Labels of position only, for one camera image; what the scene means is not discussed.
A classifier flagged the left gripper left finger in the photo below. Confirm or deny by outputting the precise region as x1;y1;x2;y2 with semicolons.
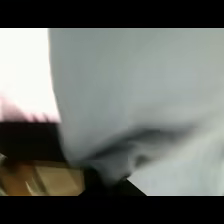
82;167;113;197

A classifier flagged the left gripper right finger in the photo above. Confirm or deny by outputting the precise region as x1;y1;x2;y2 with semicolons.
113;177;148;197

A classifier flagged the pale grey shirt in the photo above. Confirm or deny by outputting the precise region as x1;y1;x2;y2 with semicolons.
48;28;224;197

